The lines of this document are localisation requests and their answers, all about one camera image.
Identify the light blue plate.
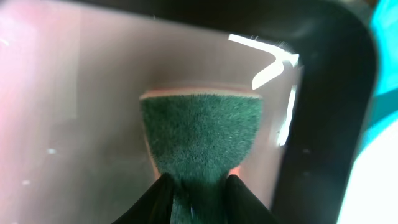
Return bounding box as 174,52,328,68
337,121,397,224

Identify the green and pink sponge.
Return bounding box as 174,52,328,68
139,89,263,223

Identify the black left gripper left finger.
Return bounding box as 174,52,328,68
112,174,174,224

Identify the black rectangular water tray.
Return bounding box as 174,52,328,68
1,1,377,223

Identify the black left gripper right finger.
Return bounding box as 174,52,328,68
224,175,278,224

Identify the teal serving tray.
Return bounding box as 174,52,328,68
362,0,397,147

